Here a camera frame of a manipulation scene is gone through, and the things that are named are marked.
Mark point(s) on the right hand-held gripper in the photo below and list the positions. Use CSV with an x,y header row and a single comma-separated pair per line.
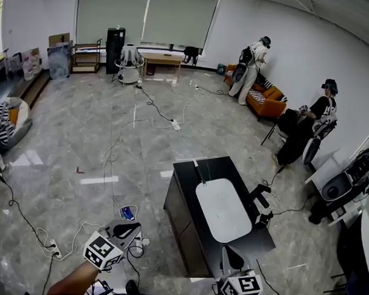
x,y
240,288

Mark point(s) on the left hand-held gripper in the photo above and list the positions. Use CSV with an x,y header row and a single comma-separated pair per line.
x,y
103,248

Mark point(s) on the person's left forearm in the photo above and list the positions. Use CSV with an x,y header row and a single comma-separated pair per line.
x,y
72,281

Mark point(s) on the blue white phone box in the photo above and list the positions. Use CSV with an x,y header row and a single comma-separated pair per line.
x,y
128,212

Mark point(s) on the white power strip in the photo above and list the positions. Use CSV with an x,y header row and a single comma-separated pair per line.
x,y
175,124
56,252

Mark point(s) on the person's black shoe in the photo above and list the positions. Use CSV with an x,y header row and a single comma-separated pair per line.
x,y
132,286

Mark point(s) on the white rounded tray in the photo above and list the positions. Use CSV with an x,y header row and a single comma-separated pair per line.
x,y
222,210

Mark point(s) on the black low cabinet table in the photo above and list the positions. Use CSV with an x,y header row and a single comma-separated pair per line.
x,y
184,194

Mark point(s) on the round white table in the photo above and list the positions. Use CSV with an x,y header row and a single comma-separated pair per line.
x,y
368,241

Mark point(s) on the grey bean bag seat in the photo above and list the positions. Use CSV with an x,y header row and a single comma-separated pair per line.
x,y
22,121

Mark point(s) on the orange cushion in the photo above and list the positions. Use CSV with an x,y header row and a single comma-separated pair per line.
x,y
13,115

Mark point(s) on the black folding chair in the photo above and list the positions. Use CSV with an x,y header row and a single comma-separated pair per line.
x,y
279,129

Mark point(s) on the white round cart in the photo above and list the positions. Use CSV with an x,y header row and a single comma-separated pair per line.
x,y
128,72

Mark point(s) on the orange sofa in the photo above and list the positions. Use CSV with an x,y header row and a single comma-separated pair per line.
x,y
271,101

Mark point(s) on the bluish plastic wrapped panel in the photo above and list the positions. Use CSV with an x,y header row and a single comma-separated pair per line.
x,y
59,60

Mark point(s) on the striped cushion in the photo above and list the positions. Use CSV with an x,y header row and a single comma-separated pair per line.
x,y
269,85
257,95

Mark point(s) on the clear water jug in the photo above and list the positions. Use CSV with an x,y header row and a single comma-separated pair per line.
x,y
29,69

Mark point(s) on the grey white backpack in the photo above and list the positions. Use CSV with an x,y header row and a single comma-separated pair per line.
x,y
130,54

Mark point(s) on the black tower cabinet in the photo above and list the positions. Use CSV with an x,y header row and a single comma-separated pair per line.
x,y
114,50

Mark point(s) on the wooden bench table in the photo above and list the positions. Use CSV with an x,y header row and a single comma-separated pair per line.
x,y
162,58

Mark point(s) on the cardboard box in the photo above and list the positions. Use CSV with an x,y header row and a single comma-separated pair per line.
x,y
58,39

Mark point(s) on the black bag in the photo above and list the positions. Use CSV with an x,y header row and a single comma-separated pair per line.
x,y
192,53

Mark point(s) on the grey roller blind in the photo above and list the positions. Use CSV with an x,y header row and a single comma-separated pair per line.
x,y
179,14
111,10

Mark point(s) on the black frame wooden shelf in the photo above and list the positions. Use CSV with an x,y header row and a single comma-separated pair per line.
x,y
84,66

